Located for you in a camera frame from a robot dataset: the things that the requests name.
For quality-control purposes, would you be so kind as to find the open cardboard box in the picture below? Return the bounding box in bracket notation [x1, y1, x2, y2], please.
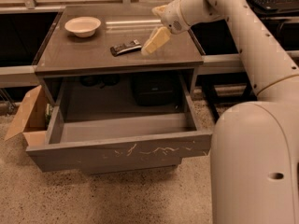
[5, 85, 49, 147]

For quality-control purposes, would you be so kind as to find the open grey top drawer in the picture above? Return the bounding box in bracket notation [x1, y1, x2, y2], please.
[27, 75, 211, 174]

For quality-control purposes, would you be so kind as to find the grey cabinet with glossy top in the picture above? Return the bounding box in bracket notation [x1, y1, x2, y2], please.
[36, 3, 203, 103]

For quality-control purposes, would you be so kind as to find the dark rxbar chocolate wrapper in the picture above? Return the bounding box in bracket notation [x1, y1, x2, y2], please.
[110, 39, 142, 57]

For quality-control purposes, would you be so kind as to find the white paper bowl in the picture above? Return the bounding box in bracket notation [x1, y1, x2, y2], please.
[64, 17, 101, 38]

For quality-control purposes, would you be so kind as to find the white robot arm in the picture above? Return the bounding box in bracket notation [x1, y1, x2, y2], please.
[142, 0, 299, 224]

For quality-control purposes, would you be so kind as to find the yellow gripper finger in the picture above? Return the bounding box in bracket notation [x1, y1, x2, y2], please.
[151, 5, 166, 18]
[141, 27, 171, 55]

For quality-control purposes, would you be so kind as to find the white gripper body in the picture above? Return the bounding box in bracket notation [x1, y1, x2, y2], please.
[161, 0, 190, 35]

